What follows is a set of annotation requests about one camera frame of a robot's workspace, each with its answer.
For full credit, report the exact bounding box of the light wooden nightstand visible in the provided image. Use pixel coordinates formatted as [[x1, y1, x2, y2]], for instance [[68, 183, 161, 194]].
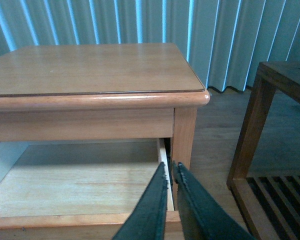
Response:
[[0, 43, 210, 240]]

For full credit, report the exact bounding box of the dark wooden side table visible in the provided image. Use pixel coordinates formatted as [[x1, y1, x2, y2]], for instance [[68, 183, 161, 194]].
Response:
[[227, 61, 300, 240]]

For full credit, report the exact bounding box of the grey pleated curtain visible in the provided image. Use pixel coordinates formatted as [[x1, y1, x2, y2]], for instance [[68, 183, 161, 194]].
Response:
[[0, 0, 300, 92]]

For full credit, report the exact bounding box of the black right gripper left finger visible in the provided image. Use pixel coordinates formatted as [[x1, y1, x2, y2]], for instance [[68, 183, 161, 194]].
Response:
[[112, 162, 168, 240]]

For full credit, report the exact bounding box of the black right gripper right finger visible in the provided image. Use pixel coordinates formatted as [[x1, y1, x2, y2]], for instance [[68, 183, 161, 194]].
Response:
[[172, 162, 255, 240]]

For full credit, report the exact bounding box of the wooden drawer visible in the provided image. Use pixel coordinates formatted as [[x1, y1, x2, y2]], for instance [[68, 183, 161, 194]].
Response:
[[0, 138, 170, 240]]

